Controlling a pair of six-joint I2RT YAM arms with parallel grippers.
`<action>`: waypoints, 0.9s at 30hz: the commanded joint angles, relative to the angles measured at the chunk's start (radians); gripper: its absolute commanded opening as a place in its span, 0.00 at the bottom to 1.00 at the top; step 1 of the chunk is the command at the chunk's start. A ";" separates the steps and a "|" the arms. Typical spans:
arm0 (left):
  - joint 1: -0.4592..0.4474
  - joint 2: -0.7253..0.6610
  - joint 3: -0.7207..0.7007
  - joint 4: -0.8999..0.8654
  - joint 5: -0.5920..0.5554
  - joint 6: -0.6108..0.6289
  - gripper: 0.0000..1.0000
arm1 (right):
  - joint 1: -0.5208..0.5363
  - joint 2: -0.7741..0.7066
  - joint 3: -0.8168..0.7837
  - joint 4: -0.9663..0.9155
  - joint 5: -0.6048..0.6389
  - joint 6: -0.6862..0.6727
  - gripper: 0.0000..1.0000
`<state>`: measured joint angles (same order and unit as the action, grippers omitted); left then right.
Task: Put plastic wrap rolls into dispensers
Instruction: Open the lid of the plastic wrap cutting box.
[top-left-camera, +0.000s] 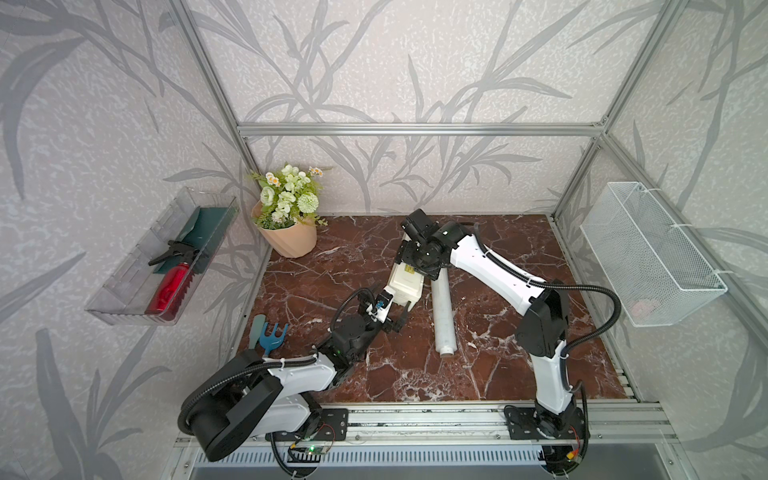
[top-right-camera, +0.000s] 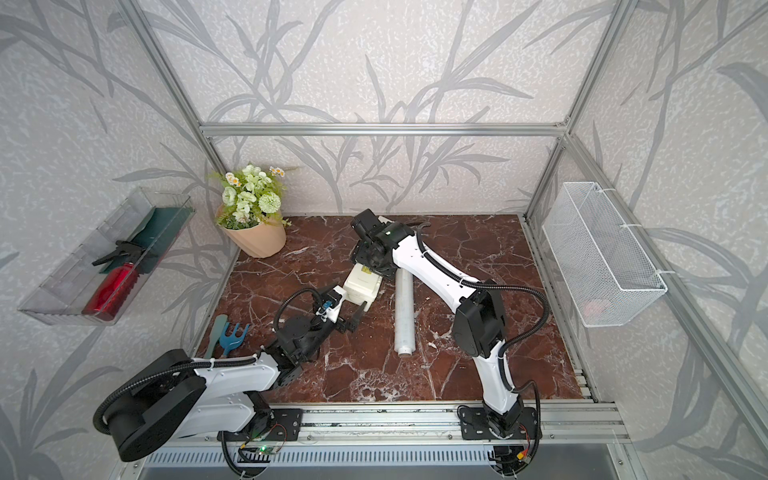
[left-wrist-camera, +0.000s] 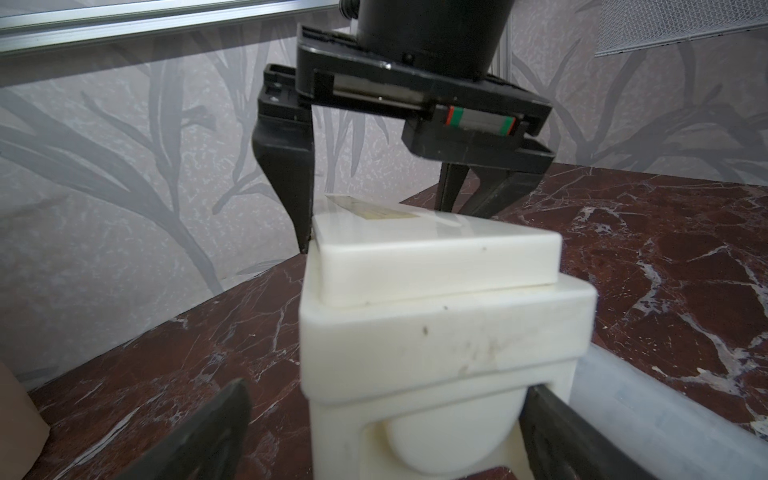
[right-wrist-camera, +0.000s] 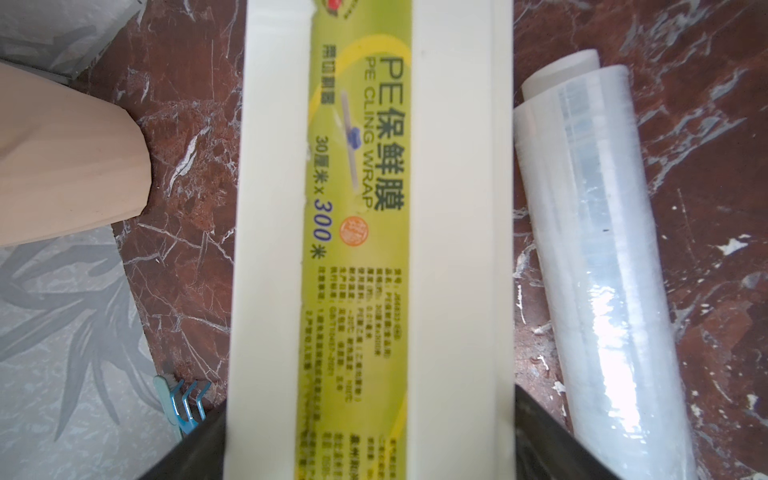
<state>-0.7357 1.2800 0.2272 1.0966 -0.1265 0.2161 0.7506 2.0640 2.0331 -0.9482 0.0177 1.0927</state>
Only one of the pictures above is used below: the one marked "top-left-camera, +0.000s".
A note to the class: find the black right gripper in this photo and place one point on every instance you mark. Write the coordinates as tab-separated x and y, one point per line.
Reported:
402	254

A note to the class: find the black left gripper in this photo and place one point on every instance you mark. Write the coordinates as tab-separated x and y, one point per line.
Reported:
395	329

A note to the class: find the cream dispenser base tray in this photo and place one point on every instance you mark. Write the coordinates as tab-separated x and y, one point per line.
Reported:
405	283

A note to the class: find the clear plastic wrap roll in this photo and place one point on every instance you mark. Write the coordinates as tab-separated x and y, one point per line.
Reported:
443	318

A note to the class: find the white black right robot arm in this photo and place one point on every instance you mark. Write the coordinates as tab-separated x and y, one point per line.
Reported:
543	306

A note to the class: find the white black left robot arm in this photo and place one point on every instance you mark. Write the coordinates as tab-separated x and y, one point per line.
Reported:
253	395

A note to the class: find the terracotta flower pot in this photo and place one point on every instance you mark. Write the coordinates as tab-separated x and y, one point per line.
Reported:
292	242

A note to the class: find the teal garden trowel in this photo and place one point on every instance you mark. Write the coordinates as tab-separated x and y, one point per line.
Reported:
255	330

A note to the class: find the green white artificial flowers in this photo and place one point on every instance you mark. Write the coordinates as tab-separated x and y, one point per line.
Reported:
289	197

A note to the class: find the dark green plastic scoop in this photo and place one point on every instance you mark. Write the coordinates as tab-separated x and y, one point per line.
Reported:
204	230

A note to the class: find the red spray bottle black trigger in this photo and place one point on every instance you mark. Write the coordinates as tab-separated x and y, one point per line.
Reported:
169	296

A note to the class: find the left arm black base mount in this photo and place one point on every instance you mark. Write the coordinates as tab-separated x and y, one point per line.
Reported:
328	424

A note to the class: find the aluminium frame horizontal bar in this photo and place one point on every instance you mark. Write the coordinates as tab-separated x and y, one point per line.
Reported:
248	130

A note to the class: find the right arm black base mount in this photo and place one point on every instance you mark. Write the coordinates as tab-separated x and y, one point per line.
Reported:
538	423

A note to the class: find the white wire mesh basket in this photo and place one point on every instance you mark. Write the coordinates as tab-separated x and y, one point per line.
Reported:
660	276

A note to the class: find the clear plastic wall bin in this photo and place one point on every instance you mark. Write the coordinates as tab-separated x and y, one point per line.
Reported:
153	284

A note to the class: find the aluminium front rail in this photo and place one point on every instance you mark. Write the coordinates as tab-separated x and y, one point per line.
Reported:
621	421

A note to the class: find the aluminium frame corner post left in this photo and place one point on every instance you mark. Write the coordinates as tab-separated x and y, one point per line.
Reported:
185	19

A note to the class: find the aluminium frame corner post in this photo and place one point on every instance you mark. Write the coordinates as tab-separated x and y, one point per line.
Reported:
185	19
667	18

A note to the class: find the aluminium frame corner post right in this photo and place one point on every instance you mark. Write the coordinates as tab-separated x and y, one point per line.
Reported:
667	18

